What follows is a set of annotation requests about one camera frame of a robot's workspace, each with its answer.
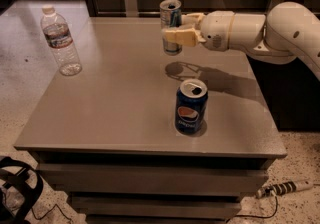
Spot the grey drawer cabinet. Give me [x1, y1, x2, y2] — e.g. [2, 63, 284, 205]
[15, 18, 286, 224]

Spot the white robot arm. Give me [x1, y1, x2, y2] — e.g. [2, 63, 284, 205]
[162, 2, 320, 80]

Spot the blue pepsi can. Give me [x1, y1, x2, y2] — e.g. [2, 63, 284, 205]
[175, 79, 208, 135]

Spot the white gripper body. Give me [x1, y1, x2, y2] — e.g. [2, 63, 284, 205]
[200, 11, 235, 51]

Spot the white power strip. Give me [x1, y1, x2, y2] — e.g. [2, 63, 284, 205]
[256, 180, 313, 199]

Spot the thin black floor cable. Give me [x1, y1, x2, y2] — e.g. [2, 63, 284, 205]
[29, 203, 73, 224]

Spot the silver blue redbull can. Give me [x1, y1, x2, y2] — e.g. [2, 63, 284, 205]
[160, 0, 182, 56]

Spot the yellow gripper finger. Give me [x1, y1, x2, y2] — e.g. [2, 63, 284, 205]
[162, 27, 206, 47]
[182, 13, 205, 28]

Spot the black power cable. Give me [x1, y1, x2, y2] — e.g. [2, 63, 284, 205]
[225, 195, 279, 224]

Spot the clear plastic water bottle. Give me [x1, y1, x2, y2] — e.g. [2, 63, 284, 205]
[40, 4, 82, 76]

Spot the black chair base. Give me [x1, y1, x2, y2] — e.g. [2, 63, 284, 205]
[0, 156, 43, 224]

